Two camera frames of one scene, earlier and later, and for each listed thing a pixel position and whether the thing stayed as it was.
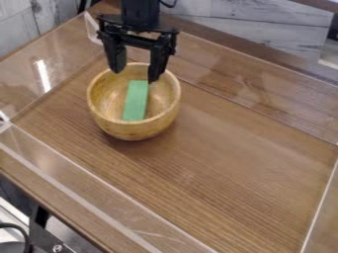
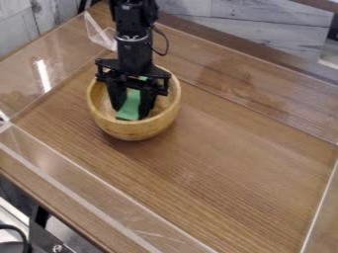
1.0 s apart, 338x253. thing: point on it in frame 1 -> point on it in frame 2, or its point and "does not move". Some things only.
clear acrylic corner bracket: x=91 y=27 does not move
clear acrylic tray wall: x=288 y=96 does not move
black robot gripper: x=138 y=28 -> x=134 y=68
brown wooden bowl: x=104 y=96 does not move
